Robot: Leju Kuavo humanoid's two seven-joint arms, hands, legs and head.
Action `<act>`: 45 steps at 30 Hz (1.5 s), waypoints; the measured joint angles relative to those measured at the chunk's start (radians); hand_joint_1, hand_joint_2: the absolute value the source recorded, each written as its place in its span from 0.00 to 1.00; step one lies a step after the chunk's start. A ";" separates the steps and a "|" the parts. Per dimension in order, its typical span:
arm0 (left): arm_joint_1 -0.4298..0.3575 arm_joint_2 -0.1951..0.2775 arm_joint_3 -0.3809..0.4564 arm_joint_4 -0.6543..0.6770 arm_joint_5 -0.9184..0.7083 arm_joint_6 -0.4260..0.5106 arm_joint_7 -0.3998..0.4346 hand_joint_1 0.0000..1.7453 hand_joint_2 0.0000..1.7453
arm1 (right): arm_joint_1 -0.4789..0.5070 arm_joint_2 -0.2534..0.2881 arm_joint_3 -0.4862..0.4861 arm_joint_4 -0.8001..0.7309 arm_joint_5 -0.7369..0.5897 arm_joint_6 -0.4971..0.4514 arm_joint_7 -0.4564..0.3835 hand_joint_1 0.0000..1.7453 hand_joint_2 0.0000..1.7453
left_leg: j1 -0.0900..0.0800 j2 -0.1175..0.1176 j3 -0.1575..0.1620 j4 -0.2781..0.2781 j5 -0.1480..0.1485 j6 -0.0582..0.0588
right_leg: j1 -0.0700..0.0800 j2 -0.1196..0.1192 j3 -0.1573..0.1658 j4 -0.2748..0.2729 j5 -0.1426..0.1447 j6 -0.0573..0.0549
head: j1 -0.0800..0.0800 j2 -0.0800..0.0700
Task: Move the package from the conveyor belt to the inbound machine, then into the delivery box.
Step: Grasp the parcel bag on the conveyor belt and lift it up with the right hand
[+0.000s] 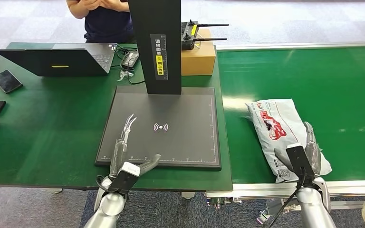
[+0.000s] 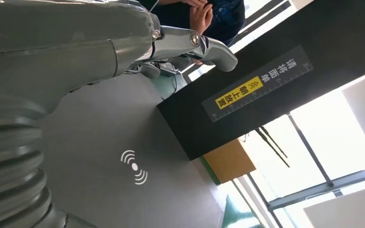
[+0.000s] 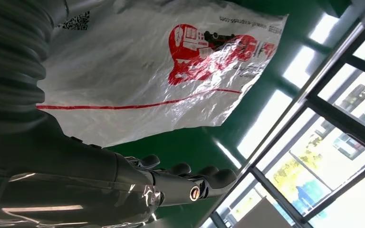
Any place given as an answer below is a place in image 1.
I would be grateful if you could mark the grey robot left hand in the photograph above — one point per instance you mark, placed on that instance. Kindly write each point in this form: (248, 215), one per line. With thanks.
(119, 157)

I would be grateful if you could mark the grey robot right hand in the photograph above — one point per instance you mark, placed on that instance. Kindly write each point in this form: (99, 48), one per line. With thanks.
(315, 157)

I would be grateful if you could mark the white courier bag red print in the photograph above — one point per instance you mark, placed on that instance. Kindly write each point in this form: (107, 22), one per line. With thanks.
(273, 126)

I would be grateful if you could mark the green conveyor belt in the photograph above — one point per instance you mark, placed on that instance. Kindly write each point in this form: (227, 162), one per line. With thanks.
(327, 78)

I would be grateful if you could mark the brown cardboard box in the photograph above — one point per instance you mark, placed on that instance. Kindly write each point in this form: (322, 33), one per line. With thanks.
(198, 61)

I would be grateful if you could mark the white table foot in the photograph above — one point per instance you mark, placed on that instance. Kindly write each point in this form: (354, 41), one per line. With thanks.
(188, 195)

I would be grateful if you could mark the crumpled clear plastic wrapper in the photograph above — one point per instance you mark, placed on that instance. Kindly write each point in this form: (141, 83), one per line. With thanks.
(125, 75)

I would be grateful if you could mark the grey laptop power adapter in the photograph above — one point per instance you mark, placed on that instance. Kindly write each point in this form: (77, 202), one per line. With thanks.
(130, 60)

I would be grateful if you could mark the black scanner column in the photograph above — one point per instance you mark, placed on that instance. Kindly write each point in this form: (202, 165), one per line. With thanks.
(144, 47)

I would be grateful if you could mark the dark grey open laptop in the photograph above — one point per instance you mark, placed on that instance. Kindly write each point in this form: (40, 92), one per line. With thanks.
(59, 61)

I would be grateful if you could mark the person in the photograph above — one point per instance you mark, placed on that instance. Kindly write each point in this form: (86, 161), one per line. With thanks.
(107, 26)

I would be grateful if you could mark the black remote controller with antennas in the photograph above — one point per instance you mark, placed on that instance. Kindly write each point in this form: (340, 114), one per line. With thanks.
(188, 41)

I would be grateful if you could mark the black smartphone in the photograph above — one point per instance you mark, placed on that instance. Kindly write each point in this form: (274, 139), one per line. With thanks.
(7, 81)

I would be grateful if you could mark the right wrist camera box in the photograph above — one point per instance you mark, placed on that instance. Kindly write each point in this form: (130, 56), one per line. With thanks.
(299, 160)

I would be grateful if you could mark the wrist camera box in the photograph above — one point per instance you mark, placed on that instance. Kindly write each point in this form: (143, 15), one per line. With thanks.
(299, 160)
(124, 179)

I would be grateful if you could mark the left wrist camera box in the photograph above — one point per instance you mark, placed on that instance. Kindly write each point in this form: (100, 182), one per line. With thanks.
(124, 179)

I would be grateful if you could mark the black scanner base plate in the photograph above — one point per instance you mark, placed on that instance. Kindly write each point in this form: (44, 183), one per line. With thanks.
(176, 144)

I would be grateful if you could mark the aluminium conveyor frame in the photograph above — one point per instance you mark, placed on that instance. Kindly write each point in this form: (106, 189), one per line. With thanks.
(258, 188)

